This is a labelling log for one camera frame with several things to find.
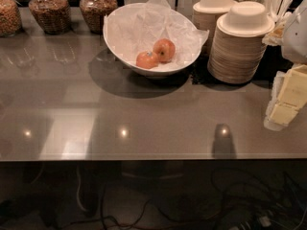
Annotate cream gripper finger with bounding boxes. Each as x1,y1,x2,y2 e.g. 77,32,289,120
264,64,307,131

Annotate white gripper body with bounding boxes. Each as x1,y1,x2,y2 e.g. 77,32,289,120
281,4,307,64

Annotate white ceramic bowl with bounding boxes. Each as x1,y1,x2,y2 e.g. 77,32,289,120
102,2,203,79

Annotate front stack of paper bowls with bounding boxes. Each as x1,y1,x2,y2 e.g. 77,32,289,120
207,1,274,84

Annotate stack of paper bowls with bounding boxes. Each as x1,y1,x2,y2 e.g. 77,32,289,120
192,0,235,55
207,1,274,84

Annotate rear stack of paper bowls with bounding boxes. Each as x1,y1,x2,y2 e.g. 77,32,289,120
192,0,235,55

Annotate white tissue paper liner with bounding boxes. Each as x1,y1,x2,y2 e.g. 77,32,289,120
104,0,210,67

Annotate glass jar right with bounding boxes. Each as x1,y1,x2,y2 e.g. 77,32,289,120
80,0,118,34

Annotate glass jar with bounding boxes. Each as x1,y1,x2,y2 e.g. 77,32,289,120
0,0,22,37
80,0,118,34
28,0,71,35

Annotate glass jar middle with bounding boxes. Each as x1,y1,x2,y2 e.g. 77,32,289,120
28,0,71,35

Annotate glass jar left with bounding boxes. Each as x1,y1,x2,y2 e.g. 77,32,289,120
0,0,22,37

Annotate cables on floor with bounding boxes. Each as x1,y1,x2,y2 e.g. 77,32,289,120
57,163,307,230

